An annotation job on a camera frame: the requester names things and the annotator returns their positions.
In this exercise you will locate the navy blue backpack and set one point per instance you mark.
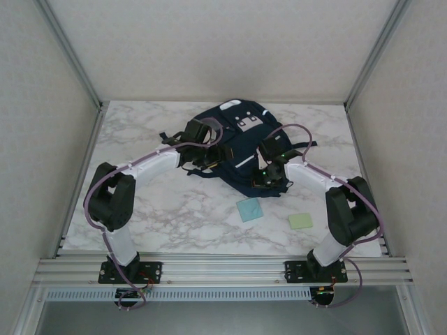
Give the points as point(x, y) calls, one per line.
point(244, 146)

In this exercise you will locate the blue sticky note pad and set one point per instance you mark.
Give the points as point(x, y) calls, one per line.
point(249, 210)

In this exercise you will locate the green sticky note pad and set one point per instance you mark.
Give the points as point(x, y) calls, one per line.
point(300, 221)

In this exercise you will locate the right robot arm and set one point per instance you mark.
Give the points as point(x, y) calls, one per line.
point(314, 178)

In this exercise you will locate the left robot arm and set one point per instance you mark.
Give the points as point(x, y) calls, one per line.
point(153, 164)

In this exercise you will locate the small black controller board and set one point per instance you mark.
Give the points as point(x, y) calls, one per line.
point(324, 291)
point(127, 294)

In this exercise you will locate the aluminium side rail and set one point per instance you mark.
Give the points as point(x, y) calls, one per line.
point(91, 139)
point(356, 139)

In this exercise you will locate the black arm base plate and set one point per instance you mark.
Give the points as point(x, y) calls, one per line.
point(153, 272)
point(293, 272)

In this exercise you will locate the aluminium front rail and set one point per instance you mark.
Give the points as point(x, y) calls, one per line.
point(223, 272)

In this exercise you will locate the aluminium corner post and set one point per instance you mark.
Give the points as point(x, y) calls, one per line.
point(377, 52)
point(71, 52)

